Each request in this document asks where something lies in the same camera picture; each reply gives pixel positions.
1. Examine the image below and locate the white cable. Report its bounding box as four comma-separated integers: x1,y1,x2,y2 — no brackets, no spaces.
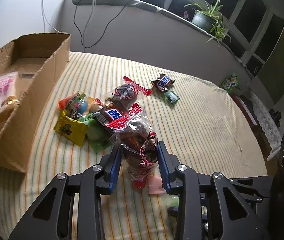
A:
41,0,60,33

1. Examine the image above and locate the striped cream tablecloth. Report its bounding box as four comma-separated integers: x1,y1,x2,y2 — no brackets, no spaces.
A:
0,52,267,239

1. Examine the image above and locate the red blue jelly cup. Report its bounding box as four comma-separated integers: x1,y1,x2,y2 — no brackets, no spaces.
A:
58,91,88,120

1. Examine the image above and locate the clear red-printed snack bag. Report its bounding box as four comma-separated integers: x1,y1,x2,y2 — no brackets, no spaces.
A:
106,102,158,189

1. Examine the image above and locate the potted spider plant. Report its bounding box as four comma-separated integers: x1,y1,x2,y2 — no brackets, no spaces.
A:
184,0,232,47

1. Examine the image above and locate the pink small candy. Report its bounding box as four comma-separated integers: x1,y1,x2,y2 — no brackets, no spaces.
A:
148,176,164,195

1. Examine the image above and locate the cardboard box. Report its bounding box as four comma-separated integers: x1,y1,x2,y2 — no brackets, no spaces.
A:
0,33,71,173

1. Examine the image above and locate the green snack packet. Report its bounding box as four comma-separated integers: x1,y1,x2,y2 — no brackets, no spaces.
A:
78,114,111,153

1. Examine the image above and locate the black cable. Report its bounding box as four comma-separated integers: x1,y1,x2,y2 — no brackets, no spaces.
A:
72,0,155,49

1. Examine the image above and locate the small green candy packet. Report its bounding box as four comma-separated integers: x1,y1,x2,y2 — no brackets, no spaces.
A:
164,91,180,104

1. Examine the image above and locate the yellow snack packet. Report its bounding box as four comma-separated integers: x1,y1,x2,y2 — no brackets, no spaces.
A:
54,110,87,147

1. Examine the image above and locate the Snickers bar brown wrapper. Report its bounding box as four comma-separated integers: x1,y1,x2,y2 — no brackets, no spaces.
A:
151,74,175,93

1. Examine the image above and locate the green packet on side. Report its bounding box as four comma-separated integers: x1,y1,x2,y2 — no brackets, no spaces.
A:
220,73,239,94

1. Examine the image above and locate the lace covered side table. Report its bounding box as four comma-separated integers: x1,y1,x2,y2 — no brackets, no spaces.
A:
231,89,282,161

